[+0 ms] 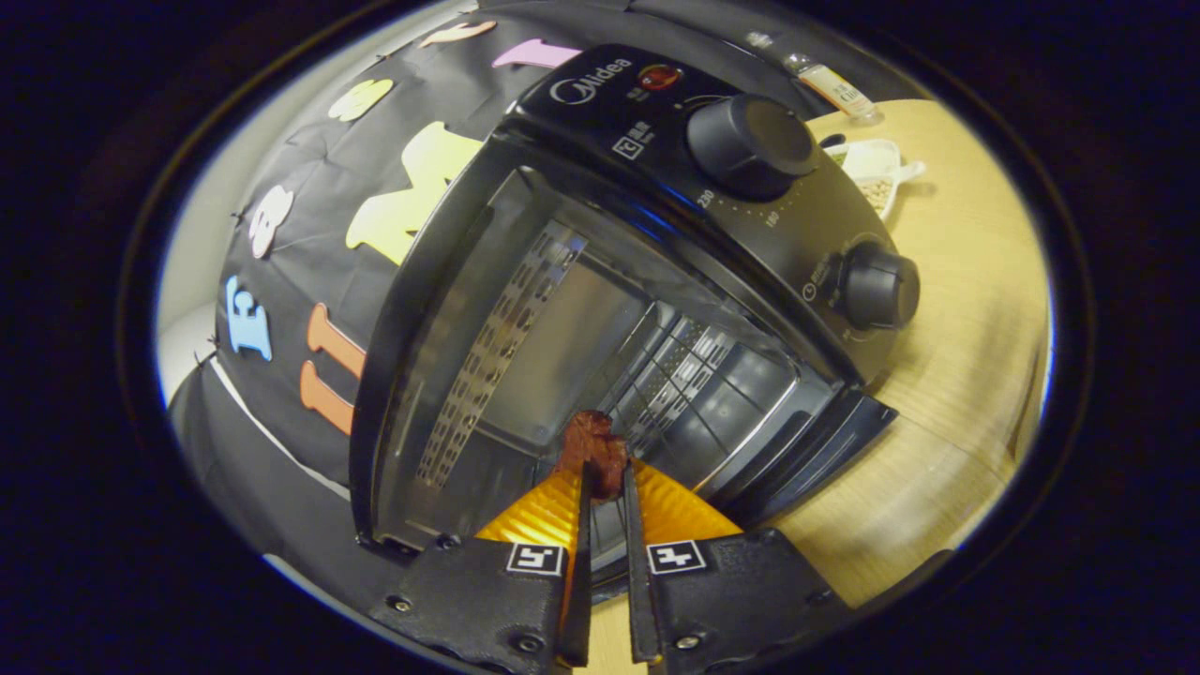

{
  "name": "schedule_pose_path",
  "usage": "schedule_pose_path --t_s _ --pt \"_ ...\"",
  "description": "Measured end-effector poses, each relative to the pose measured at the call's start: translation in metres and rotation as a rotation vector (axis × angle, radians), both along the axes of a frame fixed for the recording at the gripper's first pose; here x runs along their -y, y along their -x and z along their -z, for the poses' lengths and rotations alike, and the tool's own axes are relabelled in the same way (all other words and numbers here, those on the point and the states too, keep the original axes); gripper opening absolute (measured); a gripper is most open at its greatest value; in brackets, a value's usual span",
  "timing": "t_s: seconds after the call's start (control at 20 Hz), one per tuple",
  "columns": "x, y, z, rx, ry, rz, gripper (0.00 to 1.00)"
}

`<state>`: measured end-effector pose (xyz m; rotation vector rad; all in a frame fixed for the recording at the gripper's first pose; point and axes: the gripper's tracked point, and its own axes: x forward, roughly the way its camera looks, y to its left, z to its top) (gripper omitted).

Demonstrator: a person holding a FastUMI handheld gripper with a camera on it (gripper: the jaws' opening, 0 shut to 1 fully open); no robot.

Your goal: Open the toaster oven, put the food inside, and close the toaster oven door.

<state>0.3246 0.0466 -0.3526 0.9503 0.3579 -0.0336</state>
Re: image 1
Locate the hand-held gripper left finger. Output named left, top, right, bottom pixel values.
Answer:
left=367, top=464, right=593, bottom=675

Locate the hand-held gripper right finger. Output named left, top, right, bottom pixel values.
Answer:
left=621, top=459, right=854, bottom=671

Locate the small clear glass bottle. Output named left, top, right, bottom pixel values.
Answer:
left=783, top=52, right=882, bottom=123

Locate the black toaster oven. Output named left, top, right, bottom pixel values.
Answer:
left=349, top=42, right=922, bottom=601

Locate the white divided seasoning dish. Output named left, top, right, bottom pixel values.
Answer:
left=825, top=139, right=927, bottom=221

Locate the red-brown meat slice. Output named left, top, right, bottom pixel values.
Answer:
left=555, top=410, right=629, bottom=501

